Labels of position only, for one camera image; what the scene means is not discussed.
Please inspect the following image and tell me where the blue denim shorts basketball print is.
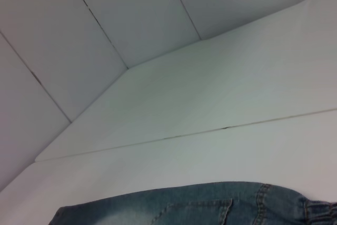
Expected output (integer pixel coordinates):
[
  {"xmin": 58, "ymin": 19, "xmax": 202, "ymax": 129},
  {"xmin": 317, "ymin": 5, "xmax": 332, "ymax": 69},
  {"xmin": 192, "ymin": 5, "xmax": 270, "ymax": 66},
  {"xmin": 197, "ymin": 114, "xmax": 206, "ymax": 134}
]
[{"xmin": 48, "ymin": 181, "xmax": 337, "ymax": 225}]

